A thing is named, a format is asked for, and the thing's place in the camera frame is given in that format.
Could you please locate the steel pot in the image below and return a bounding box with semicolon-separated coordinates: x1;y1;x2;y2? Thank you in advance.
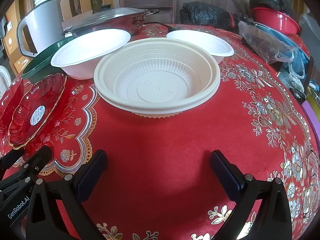
62;9;160;39

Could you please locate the red plastic basin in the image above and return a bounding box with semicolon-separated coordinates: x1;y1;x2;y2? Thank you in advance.
251;7;300;35

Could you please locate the glass pot lid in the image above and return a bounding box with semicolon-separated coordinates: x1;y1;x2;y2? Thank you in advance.
71;4;148;27

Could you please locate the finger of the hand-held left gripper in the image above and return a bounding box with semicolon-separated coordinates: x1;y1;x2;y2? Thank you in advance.
0;148;25;172
0;145;53;193

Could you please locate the cardboard box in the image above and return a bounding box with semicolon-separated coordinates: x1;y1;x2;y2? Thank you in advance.
2;34;28;73
5;0;25;38

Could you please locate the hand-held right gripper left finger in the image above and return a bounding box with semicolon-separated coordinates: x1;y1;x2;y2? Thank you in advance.
26;149;108;240

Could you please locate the clear plastic bag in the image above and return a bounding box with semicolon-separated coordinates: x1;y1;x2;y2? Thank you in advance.
238;21;295;64

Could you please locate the cream plate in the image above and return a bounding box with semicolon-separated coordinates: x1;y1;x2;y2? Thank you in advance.
94;39;221;119

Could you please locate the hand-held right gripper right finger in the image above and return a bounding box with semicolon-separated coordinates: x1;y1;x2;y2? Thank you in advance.
210;150;293;240

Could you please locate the green plate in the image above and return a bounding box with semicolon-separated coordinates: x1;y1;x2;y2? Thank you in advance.
21;37;75;83

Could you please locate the red floral tablecloth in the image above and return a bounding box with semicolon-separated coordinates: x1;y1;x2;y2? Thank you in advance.
0;22;320;240

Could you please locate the white electric kettle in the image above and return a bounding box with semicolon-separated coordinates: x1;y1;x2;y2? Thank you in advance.
16;0;75;57

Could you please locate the red glass plate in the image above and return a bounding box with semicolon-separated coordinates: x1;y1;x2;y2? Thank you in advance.
8;73;67;150

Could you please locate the brown wooden chair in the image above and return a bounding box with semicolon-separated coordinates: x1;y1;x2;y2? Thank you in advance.
119;0;177;24

